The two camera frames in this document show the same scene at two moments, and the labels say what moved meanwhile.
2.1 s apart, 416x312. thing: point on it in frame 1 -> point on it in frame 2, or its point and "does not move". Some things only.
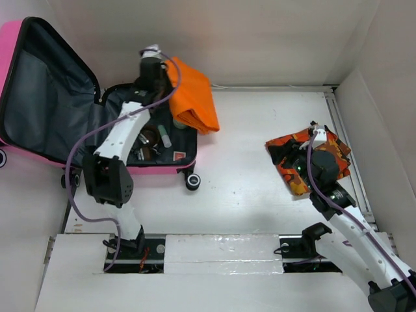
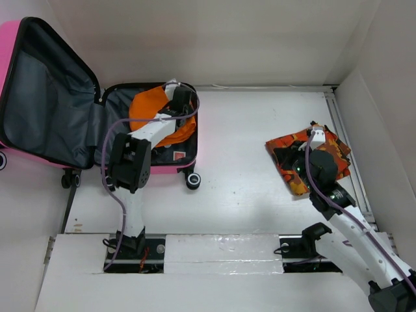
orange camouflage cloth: x=284 y=151 does not move
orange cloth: x=193 y=103 -> x=145 y=104
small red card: x=178 y=155 does not move
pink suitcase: x=52 y=110 does not move
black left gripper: x=165 y=73 -> x=190 y=109
